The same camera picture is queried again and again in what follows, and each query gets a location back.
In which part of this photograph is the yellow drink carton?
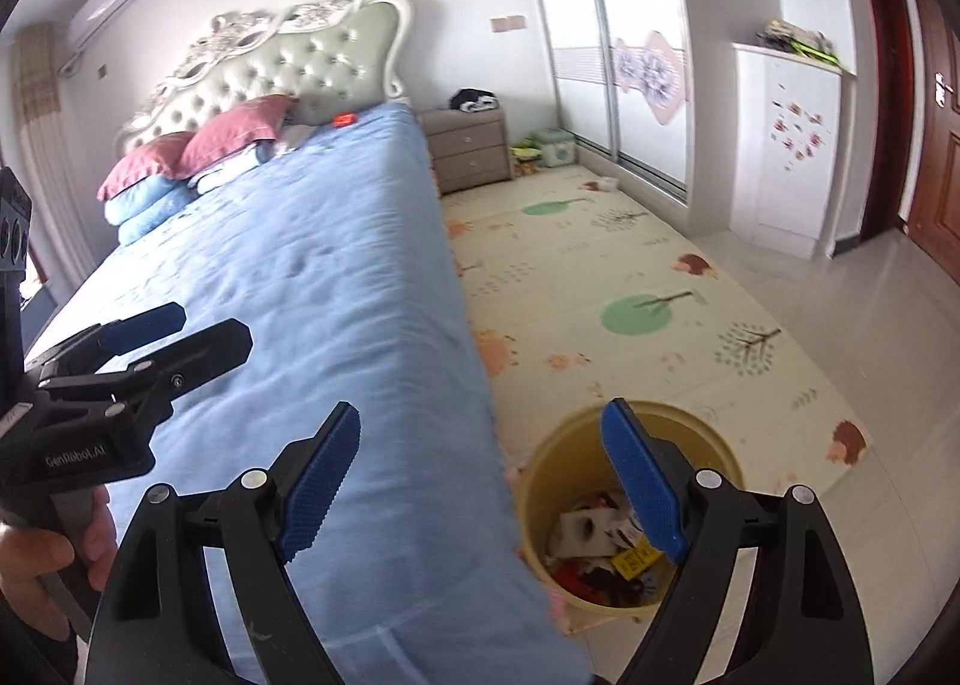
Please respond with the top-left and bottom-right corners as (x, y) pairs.
(610, 537), (664, 581)

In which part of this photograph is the red snack bag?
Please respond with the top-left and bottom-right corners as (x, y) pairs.
(550, 558), (643, 609)

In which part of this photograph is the white blue milk carton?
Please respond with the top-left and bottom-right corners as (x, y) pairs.
(545, 506), (643, 560)

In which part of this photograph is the yellow round trash bin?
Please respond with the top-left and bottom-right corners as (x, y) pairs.
(515, 397), (746, 618)

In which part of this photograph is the person's left hand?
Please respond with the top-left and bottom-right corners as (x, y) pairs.
(2, 485), (117, 641)

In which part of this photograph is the lower blue folded quilt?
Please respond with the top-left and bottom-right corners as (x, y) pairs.
(117, 187), (197, 247)

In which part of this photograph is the blue folded quilt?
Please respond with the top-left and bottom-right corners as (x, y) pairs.
(104, 175), (187, 227)
(117, 187), (197, 247)

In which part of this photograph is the upper blue folded quilt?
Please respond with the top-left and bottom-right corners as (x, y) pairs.
(104, 175), (187, 227)

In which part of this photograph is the left pink pillow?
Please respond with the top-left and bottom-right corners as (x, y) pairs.
(98, 131), (195, 203)

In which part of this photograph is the pink pillow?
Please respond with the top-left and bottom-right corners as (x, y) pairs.
(98, 131), (195, 203)
(176, 94), (296, 180)

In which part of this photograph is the beige striped curtain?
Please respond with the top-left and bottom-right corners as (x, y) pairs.
(13, 22), (96, 290)

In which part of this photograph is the patterned folded blanket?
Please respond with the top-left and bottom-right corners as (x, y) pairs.
(187, 125), (317, 194)

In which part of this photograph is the bed with blue sheet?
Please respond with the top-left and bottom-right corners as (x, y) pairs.
(39, 103), (592, 683)

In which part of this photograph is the right pink pillow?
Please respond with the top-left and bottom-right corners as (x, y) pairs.
(176, 94), (296, 180)

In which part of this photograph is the small orange object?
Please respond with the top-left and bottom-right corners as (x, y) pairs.
(332, 113), (358, 128)

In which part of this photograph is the green tufted ornate headboard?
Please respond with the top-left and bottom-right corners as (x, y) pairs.
(114, 0), (413, 155)

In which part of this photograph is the cartoon tree play mat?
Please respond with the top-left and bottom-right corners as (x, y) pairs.
(441, 167), (871, 493)

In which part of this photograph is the grey bedside nightstand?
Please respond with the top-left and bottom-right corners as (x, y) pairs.
(418, 110), (512, 194)

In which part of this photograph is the black cloth on nightstand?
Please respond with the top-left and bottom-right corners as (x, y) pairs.
(449, 87), (500, 113)

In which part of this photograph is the brown wooden door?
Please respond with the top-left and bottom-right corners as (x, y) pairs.
(900, 0), (958, 281)

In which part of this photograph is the green white storage box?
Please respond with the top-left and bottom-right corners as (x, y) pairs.
(532, 128), (578, 169)

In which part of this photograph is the toy on cabinet top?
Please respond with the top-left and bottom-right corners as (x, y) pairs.
(755, 19), (853, 74)

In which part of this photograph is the white corner shelf cabinet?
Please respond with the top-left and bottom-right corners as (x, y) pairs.
(686, 0), (877, 259)

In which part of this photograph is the white sliding door wardrobe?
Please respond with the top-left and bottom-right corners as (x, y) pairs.
(540, 0), (692, 203)

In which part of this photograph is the white wall air conditioner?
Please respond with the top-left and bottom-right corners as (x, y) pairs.
(67, 0), (133, 53)

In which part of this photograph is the wall socket plate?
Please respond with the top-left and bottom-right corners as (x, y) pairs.
(490, 16), (527, 34)

